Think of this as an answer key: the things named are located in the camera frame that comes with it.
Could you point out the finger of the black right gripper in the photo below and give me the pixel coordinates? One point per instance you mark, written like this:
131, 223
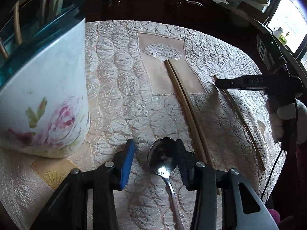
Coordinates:
186, 162

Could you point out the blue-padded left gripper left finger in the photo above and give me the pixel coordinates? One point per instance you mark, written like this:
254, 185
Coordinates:
123, 162

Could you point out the black left gripper right finger tool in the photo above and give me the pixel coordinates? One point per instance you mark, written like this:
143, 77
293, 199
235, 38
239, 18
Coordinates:
245, 82

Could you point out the metal spoon pink handle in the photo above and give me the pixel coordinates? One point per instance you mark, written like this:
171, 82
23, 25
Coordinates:
161, 160

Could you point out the thin wooden chopstick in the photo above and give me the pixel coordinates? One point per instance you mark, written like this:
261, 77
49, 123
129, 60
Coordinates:
243, 130

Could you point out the dark wood kitchen cabinets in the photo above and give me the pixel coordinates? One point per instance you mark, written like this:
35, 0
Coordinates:
176, 12

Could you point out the white gloved hand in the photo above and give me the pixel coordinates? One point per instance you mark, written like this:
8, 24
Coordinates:
278, 115

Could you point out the floral white utensil holder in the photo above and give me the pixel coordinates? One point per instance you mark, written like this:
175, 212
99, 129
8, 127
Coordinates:
44, 104

